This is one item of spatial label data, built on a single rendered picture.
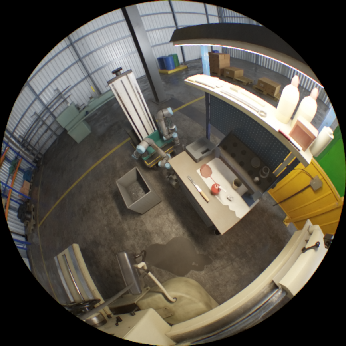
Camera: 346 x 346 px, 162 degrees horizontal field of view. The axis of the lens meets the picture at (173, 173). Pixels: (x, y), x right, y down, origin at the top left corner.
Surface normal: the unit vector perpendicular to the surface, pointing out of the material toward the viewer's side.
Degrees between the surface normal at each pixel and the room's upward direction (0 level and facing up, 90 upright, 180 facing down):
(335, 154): 90
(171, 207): 0
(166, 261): 0
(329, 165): 90
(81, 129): 90
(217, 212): 0
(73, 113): 90
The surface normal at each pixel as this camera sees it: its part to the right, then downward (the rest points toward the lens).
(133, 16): 0.56, 0.67
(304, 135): -0.84, 0.54
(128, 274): 0.12, -0.56
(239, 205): -0.20, -0.46
